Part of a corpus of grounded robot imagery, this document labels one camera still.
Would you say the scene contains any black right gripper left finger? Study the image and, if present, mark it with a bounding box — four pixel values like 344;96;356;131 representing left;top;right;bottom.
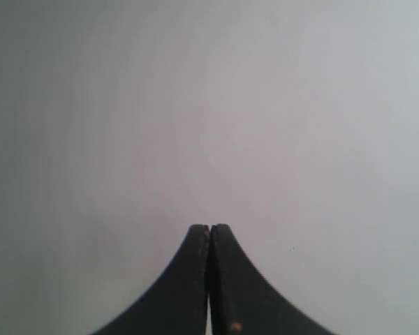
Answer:
95;225;210;335

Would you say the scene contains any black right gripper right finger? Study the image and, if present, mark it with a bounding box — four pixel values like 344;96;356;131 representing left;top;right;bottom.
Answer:
208;224;331;334

